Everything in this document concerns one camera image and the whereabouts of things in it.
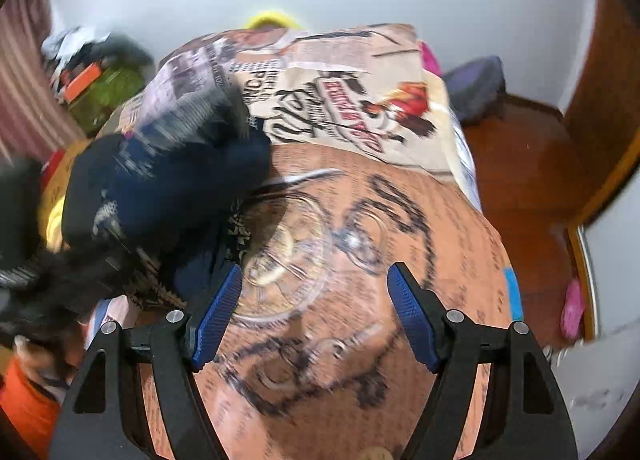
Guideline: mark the navy patterned large garment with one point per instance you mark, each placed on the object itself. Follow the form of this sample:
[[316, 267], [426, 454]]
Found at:
[[200, 174]]

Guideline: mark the orange garment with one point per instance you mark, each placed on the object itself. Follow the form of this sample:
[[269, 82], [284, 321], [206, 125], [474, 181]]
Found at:
[[25, 405]]

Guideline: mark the green bag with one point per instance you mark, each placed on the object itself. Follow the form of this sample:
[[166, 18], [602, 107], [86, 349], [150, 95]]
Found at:
[[112, 94]]

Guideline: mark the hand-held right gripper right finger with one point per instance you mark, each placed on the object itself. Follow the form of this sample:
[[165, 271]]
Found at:
[[412, 320]]

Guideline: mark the pink slipper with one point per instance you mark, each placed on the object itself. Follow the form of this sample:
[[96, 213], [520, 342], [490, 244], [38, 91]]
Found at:
[[572, 310]]

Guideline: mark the printed bedspread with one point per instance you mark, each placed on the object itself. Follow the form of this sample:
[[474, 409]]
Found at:
[[350, 164]]

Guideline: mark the orange box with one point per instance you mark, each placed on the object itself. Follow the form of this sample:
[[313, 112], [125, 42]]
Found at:
[[80, 82]]

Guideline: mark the yellow round object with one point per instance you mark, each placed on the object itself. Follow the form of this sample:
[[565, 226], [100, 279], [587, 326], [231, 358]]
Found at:
[[272, 19]]

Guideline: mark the wooden door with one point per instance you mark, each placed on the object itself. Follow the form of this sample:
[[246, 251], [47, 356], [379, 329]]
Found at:
[[605, 104]]

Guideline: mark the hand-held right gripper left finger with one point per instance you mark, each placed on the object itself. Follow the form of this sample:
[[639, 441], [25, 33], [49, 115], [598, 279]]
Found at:
[[215, 320]]

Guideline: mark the striped curtain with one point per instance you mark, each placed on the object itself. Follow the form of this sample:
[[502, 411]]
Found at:
[[25, 79]]

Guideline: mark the cardboard box with red label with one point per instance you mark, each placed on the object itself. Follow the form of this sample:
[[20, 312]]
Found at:
[[62, 179]]

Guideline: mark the pink cloth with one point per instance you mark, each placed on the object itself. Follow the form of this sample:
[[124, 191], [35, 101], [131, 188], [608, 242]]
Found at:
[[429, 57]]

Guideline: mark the black cloth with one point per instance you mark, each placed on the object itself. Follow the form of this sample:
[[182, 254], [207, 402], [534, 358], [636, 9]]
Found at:
[[82, 190]]

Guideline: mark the purple backpack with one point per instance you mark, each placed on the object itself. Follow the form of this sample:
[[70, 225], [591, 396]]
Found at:
[[472, 87]]

